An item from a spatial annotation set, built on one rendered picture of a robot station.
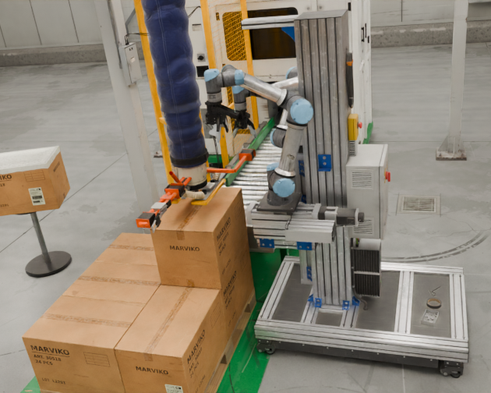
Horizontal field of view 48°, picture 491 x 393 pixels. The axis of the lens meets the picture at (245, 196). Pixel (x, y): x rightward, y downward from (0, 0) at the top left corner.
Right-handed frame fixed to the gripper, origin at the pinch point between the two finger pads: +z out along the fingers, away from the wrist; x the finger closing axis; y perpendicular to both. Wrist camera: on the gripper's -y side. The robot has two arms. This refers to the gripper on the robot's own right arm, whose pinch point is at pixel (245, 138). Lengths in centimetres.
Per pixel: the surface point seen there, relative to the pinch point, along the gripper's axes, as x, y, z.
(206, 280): -14, 59, 69
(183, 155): -24.5, 40.6, -4.5
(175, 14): -17, 37, -82
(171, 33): -20, 39, -73
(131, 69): -117, -76, -29
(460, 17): 132, -292, -18
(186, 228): -22, 57, 35
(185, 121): -20, 39, -25
